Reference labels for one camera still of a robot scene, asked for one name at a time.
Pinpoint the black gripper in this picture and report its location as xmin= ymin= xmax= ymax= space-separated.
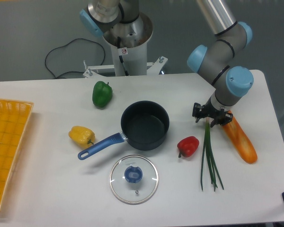
xmin=192 ymin=103 xmax=233 ymax=128

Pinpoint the green onion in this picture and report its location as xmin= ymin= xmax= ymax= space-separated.
xmin=200 ymin=117 xmax=224 ymax=191

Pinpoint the black saucepan blue handle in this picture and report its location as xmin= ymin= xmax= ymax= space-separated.
xmin=78 ymin=101 xmax=169 ymax=160

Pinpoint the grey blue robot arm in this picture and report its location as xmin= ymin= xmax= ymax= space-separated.
xmin=80 ymin=0 xmax=253 ymax=126

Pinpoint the red bell pepper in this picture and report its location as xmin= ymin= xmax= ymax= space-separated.
xmin=177 ymin=136 xmax=199 ymax=158

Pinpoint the orange baguette bread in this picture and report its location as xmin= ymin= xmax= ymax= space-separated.
xmin=222 ymin=116 xmax=257 ymax=164

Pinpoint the glass lid blue knob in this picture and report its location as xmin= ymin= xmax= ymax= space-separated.
xmin=109 ymin=155 xmax=159 ymax=205

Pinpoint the green bell pepper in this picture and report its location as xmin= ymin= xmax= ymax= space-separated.
xmin=92 ymin=81 xmax=113 ymax=108

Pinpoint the yellow bell pepper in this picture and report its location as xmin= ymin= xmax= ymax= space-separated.
xmin=68 ymin=126 xmax=95 ymax=148

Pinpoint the yellow wicker basket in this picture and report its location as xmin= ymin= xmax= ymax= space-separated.
xmin=0 ymin=99 xmax=34 ymax=210

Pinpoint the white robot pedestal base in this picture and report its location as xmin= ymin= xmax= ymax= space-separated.
xmin=82 ymin=14 xmax=169 ymax=78

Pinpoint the black floor cable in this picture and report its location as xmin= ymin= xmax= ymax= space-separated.
xmin=44 ymin=38 xmax=106 ymax=79

